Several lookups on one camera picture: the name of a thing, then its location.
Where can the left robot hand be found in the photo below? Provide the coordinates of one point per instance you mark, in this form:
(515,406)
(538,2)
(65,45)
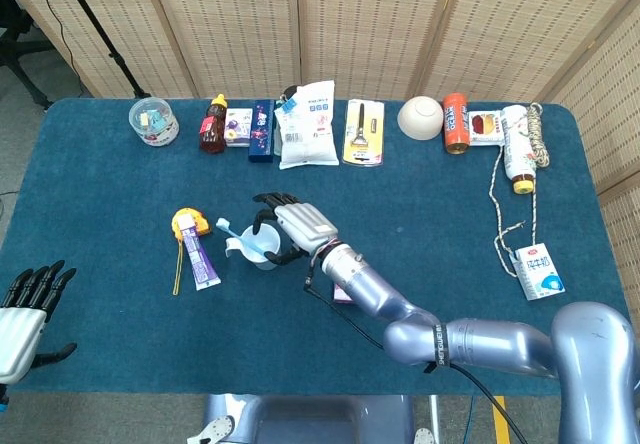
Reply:
(17,334)

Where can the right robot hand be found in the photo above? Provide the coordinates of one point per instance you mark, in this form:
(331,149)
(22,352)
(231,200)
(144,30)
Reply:
(305,226)

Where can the light blue toothbrush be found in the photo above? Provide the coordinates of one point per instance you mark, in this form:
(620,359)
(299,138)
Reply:
(232,234)

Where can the purple white toothpaste tube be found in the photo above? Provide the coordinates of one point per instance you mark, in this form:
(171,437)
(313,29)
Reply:
(200,264)

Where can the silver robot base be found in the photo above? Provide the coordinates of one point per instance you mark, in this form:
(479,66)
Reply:
(325,419)

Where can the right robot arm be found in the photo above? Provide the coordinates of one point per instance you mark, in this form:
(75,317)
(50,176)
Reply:
(475,344)

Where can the purple cardboard box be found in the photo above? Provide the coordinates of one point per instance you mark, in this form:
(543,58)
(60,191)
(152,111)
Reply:
(341,296)

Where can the dark blue long box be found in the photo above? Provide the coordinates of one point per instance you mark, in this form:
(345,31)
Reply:
(261,134)

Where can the white purple small box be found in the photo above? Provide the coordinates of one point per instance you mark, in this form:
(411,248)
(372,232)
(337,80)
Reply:
(239,126)

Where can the white plastic pouch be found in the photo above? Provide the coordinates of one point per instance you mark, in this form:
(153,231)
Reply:
(307,144)

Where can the razor in yellow blister pack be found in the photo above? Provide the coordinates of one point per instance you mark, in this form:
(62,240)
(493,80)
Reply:
(362,154)

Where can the yellow tape measure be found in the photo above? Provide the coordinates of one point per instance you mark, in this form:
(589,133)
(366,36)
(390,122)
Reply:
(202,224)

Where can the brown honey bottle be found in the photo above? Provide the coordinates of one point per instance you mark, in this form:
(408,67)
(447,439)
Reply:
(212,134)

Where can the dark round container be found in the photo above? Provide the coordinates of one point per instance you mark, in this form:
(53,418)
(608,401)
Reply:
(289,91)

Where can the beige bowl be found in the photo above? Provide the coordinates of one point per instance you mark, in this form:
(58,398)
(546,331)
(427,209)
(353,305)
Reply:
(420,116)

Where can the blue table cloth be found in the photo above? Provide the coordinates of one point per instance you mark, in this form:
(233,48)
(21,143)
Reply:
(125,204)

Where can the orange can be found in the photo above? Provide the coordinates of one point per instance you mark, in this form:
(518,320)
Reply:
(456,124)

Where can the clear jar of clips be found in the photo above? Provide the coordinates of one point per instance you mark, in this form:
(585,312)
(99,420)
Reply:
(152,124)

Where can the bamboo folding screen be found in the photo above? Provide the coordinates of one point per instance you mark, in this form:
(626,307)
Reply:
(350,24)

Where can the white snack packet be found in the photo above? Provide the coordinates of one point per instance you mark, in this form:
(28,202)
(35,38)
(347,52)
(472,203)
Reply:
(487,124)

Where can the white bottle with yellow cap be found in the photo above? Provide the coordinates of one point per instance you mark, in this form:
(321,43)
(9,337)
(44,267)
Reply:
(515,149)

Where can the white blue milk carton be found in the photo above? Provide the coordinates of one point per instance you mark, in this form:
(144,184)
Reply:
(540,274)

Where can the black chair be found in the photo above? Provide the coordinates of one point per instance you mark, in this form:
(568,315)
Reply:
(20,54)

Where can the black tripod stand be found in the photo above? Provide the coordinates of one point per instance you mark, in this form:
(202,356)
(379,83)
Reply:
(100,34)

